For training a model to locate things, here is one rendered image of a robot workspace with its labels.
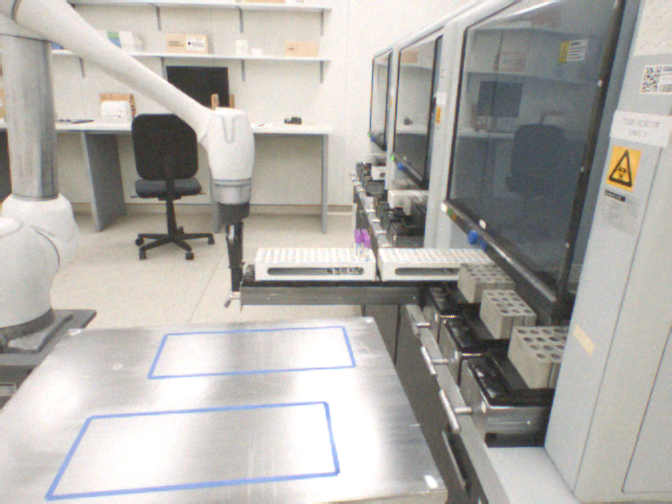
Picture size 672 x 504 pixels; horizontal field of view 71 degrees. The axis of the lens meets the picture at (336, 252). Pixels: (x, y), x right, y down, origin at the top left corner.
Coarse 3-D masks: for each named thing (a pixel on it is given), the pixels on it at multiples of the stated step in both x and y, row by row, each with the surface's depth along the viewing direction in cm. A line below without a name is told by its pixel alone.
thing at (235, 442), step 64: (320, 320) 97; (64, 384) 75; (128, 384) 75; (192, 384) 75; (256, 384) 76; (320, 384) 76; (384, 384) 77; (0, 448) 62; (64, 448) 62; (128, 448) 62; (192, 448) 63; (256, 448) 63; (320, 448) 63; (384, 448) 63
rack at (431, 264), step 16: (384, 256) 120; (400, 256) 120; (416, 256) 120; (432, 256) 121; (448, 256) 121; (464, 256) 121; (480, 256) 123; (384, 272) 117; (400, 272) 125; (416, 272) 125; (432, 272) 125; (448, 272) 122
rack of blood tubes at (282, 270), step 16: (256, 256) 118; (272, 256) 118; (288, 256) 118; (304, 256) 118; (320, 256) 119; (336, 256) 119; (352, 256) 119; (256, 272) 115; (272, 272) 123; (288, 272) 123; (304, 272) 123; (320, 272) 124; (336, 272) 119; (352, 272) 119; (368, 272) 117
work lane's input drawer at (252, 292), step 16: (240, 288) 114; (256, 288) 115; (272, 288) 115; (288, 288) 115; (304, 288) 115; (320, 288) 116; (336, 288) 116; (352, 288) 116; (368, 288) 116; (384, 288) 116; (400, 288) 117; (416, 288) 117; (224, 304) 118; (240, 304) 116; (256, 304) 116; (272, 304) 116; (288, 304) 117; (304, 304) 117; (320, 304) 117; (336, 304) 117; (352, 304) 117; (368, 304) 118; (384, 304) 118; (400, 304) 118; (416, 304) 118
